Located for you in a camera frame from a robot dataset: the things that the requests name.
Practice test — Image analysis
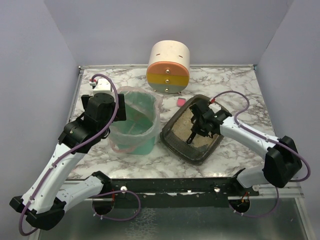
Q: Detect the dark litter box tray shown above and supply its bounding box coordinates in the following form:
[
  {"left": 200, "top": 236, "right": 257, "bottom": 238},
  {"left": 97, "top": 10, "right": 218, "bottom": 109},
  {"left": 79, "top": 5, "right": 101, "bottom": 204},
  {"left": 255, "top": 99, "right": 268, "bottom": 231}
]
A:
[{"left": 159, "top": 94, "right": 224, "bottom": 165}]

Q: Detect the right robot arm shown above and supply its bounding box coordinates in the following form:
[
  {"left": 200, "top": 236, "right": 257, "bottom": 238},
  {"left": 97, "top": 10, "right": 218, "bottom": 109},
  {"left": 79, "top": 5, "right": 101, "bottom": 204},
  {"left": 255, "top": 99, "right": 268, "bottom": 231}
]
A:
[{"left": 186, "top": 99, "right": 302, "bottom": 189}]

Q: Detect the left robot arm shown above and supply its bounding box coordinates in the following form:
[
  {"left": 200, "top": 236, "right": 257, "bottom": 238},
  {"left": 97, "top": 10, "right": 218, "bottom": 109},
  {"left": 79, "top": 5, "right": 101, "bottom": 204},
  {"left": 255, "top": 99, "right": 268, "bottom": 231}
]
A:
[{"left": 9, "top": 92, "right": 127, "bottom": 231}]

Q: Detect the round three-drawer storage box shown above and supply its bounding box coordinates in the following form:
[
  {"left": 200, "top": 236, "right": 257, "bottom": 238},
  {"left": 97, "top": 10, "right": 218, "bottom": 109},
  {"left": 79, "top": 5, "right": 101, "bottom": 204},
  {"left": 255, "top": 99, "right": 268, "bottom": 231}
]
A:
[{"left": 146, "top": 40, "right": 190, "bottom": 94}]

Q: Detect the small pink object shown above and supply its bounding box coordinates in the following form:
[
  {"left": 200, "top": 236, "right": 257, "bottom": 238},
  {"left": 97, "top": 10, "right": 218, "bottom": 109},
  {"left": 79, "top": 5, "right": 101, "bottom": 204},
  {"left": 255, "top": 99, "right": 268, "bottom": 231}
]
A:
[{"left": 177, "top": 97, "right": 186, "bottom": 108}]

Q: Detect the green bucket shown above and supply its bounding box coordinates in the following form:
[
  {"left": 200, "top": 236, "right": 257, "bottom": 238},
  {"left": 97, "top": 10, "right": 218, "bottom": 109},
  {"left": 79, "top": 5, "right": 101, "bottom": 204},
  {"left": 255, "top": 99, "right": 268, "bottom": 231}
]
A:
[{"left": 109, "top": 91, "right": 158, "bottom": 156}]

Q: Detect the clear plastic bag liner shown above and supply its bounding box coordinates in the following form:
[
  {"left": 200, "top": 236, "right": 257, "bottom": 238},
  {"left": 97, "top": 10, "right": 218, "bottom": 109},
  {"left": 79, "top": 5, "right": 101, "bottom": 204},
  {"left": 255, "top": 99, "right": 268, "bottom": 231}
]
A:
[{"left": 107, "top": 85, "right": 164, "bottom": 154}]

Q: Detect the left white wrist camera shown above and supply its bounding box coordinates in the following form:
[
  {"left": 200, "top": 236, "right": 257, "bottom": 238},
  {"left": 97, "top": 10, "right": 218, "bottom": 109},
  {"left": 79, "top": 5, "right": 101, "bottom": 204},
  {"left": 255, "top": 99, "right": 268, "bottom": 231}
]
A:
[{"left": 89, "top": 78, "right": 113, "bottom": 95}]

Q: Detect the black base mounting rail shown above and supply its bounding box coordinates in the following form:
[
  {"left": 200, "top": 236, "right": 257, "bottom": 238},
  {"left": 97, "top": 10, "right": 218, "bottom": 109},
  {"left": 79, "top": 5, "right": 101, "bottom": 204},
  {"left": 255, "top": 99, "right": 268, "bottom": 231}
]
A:
[{"left": 101, "top": 177, "right": 259, "bottom": 208}]

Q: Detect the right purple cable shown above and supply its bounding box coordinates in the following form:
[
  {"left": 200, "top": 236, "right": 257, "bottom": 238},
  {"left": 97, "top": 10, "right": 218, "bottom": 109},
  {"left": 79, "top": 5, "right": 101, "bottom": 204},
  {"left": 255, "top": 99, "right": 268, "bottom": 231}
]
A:
[{"left": 210, "top": 90, "right": 312, "bottom": 218}]

